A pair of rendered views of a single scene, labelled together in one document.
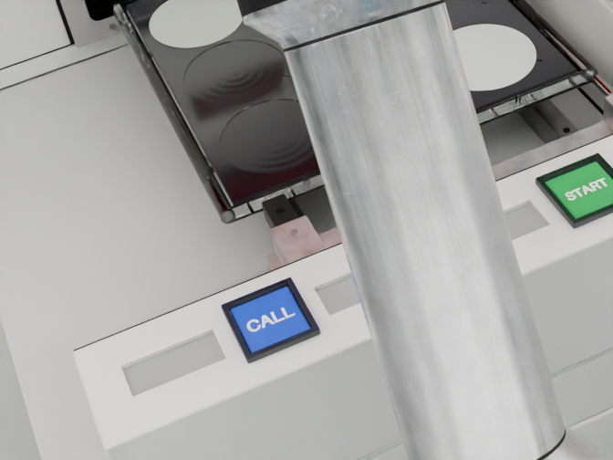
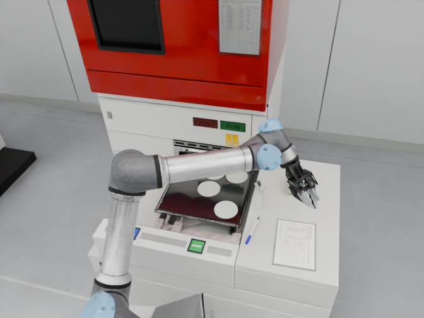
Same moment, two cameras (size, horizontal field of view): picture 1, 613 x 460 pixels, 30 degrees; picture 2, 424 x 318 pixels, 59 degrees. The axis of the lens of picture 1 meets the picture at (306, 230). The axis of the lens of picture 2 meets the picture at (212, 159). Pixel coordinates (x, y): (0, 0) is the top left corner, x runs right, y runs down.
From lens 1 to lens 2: 0.86 m
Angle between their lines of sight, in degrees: 23
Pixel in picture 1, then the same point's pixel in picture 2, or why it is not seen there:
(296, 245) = (157, 223)
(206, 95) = (176, 185)
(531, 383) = (117, 264)
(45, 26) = (170, 153)
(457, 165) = (120, 226)
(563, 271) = (180, 257)
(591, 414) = (193, 290)
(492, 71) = (223, 213)
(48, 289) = not seen: hidden behind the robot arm
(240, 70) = (186, 184)
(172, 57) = not seen: hidden behind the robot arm
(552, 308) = (178, 262)
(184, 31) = not seen: hidden behind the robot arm
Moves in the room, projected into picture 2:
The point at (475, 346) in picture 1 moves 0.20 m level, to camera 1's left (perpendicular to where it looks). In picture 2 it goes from (110, 253) to (63, 228)
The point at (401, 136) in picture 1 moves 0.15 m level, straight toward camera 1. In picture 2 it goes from (114, 217) to (73, 250)
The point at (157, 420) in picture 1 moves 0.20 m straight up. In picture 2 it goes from (102, 236) to (89, 200)
